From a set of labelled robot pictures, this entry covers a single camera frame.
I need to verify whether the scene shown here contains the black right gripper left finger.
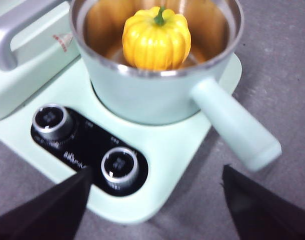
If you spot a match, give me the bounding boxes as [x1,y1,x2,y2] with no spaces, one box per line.
[0,166,93,240]

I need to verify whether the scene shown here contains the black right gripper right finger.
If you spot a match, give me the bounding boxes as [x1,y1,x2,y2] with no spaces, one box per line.
[222,164,305,240]

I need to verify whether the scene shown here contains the yellow toy pumpkin green stem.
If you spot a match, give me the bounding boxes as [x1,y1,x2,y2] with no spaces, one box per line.
[121,6,192,70]

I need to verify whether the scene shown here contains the silver control knob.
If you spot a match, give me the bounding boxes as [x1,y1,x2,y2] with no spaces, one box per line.
[31,103,75,142]
[100,146,139,188]

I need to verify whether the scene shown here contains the mint green breakfast machine base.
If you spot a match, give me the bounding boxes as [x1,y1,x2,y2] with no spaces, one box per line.
[0,51,244,224]

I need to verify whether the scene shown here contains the red white warning sticker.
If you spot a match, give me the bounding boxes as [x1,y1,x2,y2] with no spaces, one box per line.
[51,33,75,53]

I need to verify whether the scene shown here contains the mint green cover silver handle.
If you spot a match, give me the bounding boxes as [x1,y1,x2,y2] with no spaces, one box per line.
[0,0,81,122]

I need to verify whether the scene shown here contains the mint green pot with handle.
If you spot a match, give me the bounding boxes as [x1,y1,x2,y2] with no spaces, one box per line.
[68,0,283,173]

